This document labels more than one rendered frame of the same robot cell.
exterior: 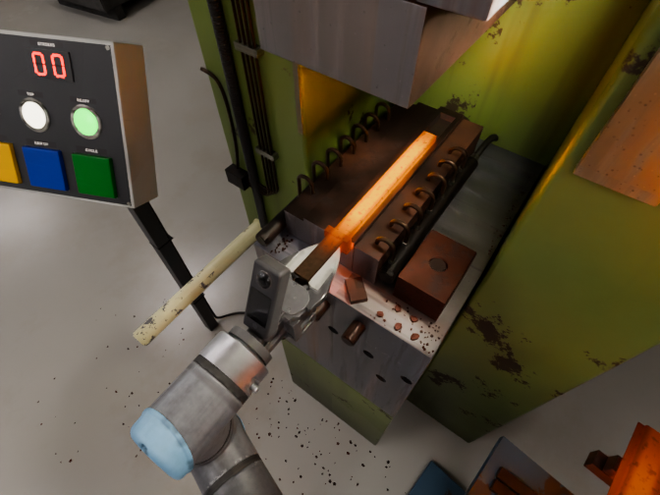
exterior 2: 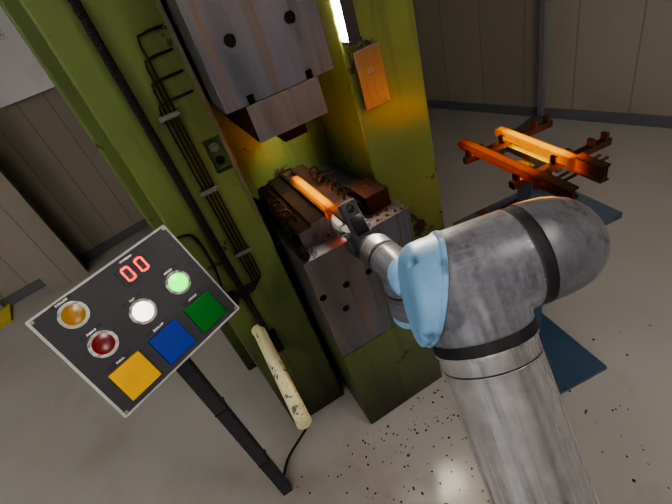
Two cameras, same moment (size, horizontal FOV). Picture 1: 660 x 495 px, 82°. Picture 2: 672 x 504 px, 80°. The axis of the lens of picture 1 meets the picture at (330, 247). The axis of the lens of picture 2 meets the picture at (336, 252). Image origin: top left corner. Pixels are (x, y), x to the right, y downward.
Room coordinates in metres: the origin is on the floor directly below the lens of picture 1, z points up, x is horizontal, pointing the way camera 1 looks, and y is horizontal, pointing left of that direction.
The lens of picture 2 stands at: (-0.24, 0.82, 1.60)
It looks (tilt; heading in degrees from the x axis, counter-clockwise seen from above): 36 degrees down; 308
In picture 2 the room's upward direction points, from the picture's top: 20 degrees counter-clockwise
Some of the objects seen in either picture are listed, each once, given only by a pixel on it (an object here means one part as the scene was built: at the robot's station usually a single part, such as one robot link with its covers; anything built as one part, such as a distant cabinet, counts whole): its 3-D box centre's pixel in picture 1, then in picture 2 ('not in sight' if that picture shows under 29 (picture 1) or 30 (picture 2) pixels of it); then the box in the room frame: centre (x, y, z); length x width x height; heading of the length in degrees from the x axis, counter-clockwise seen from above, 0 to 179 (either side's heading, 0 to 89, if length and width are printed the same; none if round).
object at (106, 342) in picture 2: not in sight; (103, 343); (0.60, 0.62, 1.09); 0.05 x 0.03 x 0.04; 54
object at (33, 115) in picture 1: (34, 115); (143, 311); (0.58, 0.52, 1.09); 0.05 x 0.03 x 0.04; 54
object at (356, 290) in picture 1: (356, 290); not in sight; (0.32, -0.05, 0.92); 0.04 x 0.03 x 0.01; 11
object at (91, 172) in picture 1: (96, 175); (205, 311); (0.51, 0.43, 1.01); 0.07 x 0.05 x 0.07; 79
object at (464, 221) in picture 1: (397, 257); (336, 251); (0.54, -0.17, 0.69); 0.56 x 0.38 x 0.45; 144
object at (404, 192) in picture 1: (390, 175); (303, 201); (0.56, -0.12, 0.96); 0.42 x 0.20 x 0.09; 144
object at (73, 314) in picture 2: not in sight; (73, 314); (0.64, 0.61, 1.16); 0.05 x 0.03 x 0.04; 54
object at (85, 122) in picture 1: (85, 122); (178, 282); (0.56, 0.42, 1.09); 0.05 x 0.03 x 0.04; 54
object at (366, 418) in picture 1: (378, 329); (363, 327); (0.54, -0.17, 0.23); 0.56 x 0.38 x 0.47; 144
